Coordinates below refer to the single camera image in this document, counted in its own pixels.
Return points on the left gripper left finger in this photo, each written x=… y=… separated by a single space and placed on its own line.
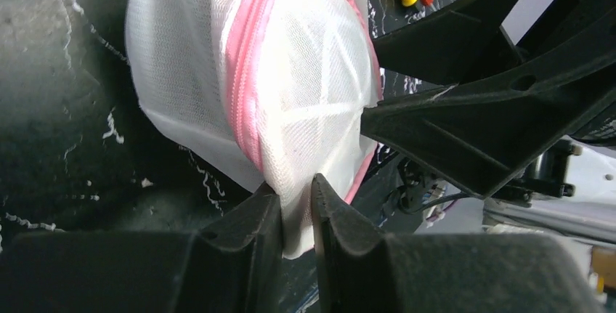
x=233 y=265

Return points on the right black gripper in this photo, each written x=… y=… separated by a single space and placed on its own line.
x=502 y=136

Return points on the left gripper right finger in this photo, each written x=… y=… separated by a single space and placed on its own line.
x=362 y=268

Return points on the white round mesh laundry bag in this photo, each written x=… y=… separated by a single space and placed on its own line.
x=266 y=91

